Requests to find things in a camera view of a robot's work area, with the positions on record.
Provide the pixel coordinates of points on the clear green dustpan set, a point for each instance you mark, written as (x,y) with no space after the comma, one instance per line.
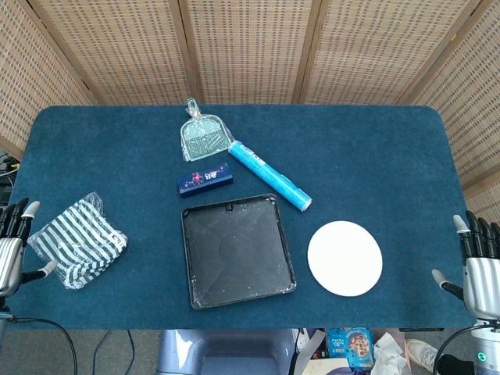
(202,136)

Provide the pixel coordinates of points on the white sneaker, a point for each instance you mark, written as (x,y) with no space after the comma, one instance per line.
(423,353)

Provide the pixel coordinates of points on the striped cloth in plastic bag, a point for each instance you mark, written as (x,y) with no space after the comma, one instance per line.
(80,242)

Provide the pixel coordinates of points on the black square tray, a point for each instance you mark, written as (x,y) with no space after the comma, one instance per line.
(236,250)

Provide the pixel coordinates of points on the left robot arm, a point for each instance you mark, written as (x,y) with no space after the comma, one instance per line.
(2,312)

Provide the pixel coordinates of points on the crumpled white paper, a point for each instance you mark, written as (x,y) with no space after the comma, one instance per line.
(388,353)

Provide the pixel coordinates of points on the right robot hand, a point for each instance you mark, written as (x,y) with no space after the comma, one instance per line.
(481,269)

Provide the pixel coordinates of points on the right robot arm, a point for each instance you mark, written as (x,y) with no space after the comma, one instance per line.
(485,349)

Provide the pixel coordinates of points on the blue roll in plastic wrap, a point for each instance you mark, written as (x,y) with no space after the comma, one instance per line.
(269,176)

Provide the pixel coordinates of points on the blue snack package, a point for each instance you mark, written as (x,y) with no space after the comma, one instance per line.
(350,347)

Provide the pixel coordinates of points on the blue table cloth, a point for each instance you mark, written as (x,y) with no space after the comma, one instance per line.
(351,156)

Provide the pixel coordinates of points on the white round plate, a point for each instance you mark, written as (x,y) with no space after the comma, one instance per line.
(344,258)

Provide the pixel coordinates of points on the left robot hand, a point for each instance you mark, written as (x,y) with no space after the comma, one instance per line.
(8,254)

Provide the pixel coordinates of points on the dark blue printed box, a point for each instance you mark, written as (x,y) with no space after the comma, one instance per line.
(206,179)

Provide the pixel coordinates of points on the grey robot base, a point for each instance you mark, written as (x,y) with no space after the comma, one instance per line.
(222,351)

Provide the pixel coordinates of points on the woven bamboo folding screen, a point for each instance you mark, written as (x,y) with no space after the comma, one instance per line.
(250,47)

